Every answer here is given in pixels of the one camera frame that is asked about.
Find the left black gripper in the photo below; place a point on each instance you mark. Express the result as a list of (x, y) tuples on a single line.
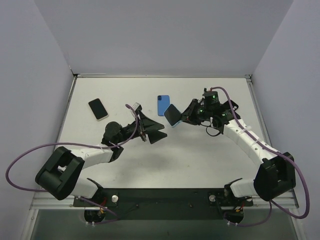
[(142, 128)]

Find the beige cased phone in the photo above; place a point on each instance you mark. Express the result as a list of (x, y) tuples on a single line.
[(98, 109)]

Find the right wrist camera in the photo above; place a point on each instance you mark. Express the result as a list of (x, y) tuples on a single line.
[(211, 99)]

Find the light blue cased phone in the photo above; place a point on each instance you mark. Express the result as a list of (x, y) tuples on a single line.
[(173, 115)]

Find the aluminium front rail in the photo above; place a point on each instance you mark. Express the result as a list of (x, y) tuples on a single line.
[(45, 201)]

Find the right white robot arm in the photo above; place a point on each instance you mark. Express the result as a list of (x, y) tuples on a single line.
[(274, 176)]

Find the black phone case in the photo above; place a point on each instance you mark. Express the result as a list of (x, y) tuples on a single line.
[(228, 105)]

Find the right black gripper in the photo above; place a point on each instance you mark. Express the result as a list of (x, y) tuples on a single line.
[(191, 113)]

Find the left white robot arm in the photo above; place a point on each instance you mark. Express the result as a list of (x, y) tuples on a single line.
[(60, 175)]

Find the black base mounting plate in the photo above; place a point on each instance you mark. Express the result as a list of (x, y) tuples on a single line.
[(169, 203)]

